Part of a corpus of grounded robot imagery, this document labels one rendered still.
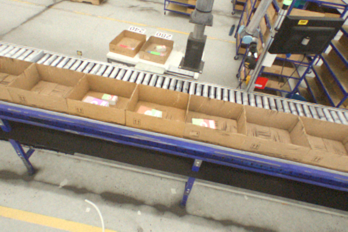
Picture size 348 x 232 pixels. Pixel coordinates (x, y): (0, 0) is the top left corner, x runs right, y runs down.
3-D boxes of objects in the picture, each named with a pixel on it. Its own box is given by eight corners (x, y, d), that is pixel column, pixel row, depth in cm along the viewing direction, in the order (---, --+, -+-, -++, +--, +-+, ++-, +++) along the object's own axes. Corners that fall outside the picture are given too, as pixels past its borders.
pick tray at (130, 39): (146, 42, 269) (146, 34, 262) (133, 58, 241) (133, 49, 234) (124, 37, 272) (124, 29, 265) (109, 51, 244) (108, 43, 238)
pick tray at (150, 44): (173, 48, 266) (174, 40, 260) (164, 64, 239) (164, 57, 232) (150, 43, 269) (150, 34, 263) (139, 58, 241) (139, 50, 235)
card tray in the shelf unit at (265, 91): (247, 78, 313) (249, 72, 306) (269, 82, 312) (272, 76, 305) (249, 97, 283) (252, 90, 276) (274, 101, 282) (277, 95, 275)
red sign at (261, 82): (263, 88, 222) (268, 78, 213) (263, 89, 221) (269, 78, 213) (247, 85, 223) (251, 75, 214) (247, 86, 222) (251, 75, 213)
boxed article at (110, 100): (104, 98, 172) (104, 93, 169) (117, 100, 171) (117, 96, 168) (102, 102, 168) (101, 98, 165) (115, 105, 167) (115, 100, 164)
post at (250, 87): (249, 96, 230) (291, 9, 170) (250, 99, 227) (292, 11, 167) (238, 94, 231) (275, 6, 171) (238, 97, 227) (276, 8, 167)
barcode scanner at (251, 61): (241, 62, 213) (246, 53, 206) (252, 67, 213) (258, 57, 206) (241, 67, 208) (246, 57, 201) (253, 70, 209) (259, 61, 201)
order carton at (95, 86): (138, 100, 175) (138, 83, 164) (126, 128, 154) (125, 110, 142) (88, 90, 177) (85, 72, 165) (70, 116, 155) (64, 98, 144)
